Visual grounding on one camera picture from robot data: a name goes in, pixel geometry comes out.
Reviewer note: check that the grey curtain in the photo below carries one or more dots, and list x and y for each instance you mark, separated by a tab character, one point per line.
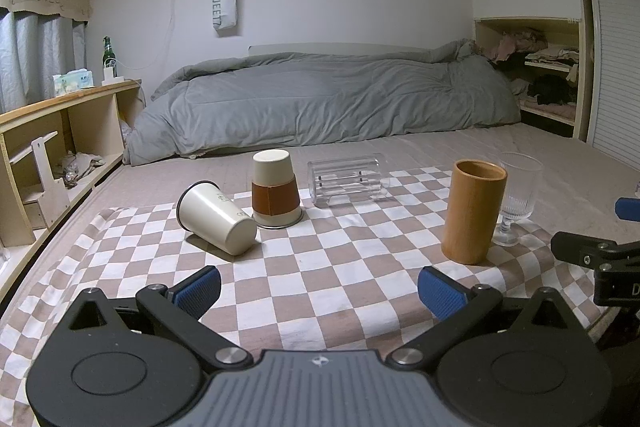
35	57

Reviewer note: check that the wooden closet shelf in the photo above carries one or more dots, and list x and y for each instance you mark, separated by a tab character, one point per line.
550	109

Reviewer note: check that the pink clothes pile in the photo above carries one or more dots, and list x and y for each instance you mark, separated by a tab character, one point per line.
515	42

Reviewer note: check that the small wooden stand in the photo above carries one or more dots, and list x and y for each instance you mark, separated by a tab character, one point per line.
47	192

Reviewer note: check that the clear ribbed plastic cup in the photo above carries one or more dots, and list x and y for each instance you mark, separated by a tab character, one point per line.
347	182

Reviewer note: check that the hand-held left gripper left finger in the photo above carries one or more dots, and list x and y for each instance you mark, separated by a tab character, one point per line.
199	291

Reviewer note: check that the wooden bedside shelf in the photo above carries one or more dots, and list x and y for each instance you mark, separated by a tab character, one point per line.
95	117

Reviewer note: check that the grey duvet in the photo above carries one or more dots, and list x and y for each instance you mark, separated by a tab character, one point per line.
325	99

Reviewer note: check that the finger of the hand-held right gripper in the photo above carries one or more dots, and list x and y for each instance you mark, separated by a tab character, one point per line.
580	249
629	208

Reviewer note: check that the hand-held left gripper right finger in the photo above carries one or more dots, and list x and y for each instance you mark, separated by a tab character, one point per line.
441	292

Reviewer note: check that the green glass bottle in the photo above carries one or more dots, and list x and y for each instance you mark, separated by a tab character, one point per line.
108	54

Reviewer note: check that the folded beige clothes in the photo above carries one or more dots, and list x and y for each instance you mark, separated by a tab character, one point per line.
552	56

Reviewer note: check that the white louvred door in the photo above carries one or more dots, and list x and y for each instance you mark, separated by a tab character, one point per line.
615	72

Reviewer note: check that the white cup with brown sleeve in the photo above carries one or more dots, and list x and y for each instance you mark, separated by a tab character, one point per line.
275	194

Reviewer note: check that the tall wooden cup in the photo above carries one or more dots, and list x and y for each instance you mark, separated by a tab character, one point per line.
472	212

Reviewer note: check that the clear stemmed glass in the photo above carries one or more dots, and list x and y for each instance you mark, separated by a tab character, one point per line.
515	199

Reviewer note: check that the plain white cup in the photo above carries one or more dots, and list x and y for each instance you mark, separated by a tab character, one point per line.
217	223

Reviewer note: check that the tissue pack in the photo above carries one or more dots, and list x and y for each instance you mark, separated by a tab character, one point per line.
73	83

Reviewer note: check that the brown white checkered cloth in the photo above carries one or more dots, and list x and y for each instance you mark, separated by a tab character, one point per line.
325	277

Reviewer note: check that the crumpled cloth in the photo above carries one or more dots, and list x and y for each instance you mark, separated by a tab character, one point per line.
80	164

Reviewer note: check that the black clothes pile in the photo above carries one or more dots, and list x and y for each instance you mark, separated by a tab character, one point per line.
552	88

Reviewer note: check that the white charger plug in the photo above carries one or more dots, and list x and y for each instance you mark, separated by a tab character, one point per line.
108	77

